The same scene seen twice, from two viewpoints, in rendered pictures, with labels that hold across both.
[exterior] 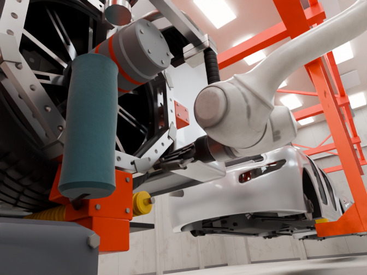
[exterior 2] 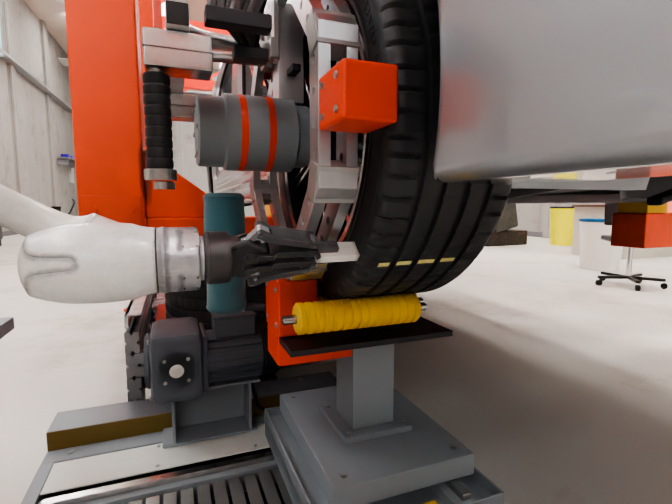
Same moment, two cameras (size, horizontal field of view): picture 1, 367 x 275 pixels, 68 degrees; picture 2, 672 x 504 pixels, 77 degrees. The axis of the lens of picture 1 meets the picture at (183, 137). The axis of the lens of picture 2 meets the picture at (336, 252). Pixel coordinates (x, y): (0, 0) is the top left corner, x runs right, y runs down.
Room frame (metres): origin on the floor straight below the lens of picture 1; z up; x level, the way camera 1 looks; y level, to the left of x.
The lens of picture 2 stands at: (1.17, -0.45, 0.71)
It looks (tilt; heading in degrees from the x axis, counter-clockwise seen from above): 6 degrees down; 126
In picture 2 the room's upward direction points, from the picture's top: straight up
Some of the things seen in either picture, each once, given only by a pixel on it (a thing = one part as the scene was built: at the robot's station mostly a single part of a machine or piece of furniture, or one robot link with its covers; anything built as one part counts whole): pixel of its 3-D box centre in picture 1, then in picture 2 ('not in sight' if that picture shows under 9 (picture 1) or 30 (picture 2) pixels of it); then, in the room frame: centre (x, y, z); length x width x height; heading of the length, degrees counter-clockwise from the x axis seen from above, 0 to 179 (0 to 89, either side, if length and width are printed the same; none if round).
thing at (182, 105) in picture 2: not in sight; (176, 106); (0.34, 0.12, 0.93); 0.09 x 0.05 x 0.05; 57
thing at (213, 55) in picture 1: (213, 74); (158, 125); (0.61, -0.10, 0.83); 0.04 x 0.04 x 0.16
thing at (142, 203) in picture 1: (112, 210); (358, 312); (0.75, 0.21, 0.51); 0.29 x 0.06 x 0.06; 57
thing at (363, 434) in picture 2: not in sight; (364, 379); (0.69, 0.34, 0.32); 0.40 x 0.30 x 0.28; 147
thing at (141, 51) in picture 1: (124, 62); (252, 134); (0.56, 0.13, 0.85); 0.21 x 0.14 x 0.14; 57
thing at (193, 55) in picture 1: (200, 51); (178, 54); (0.63, -0.07, 0.93); 0.09 x 0.05 x 0.05; 57
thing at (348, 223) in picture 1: (319, 142); not in sight; (3.62, -1.92, 1.75); 0.68 x 0.16 x 2.45; 57
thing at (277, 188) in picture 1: (272, 189); not in sight; (5.14, -1.59, 1.49); 4.95 x 1.86 x 1.59; 147
